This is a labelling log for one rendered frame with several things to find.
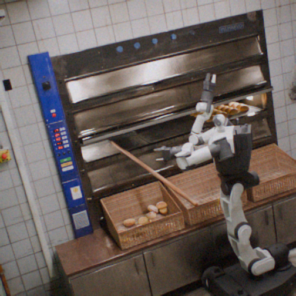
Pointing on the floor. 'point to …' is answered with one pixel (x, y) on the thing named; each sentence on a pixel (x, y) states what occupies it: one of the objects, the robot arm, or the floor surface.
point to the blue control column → (41, 64)
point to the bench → (171, 253)
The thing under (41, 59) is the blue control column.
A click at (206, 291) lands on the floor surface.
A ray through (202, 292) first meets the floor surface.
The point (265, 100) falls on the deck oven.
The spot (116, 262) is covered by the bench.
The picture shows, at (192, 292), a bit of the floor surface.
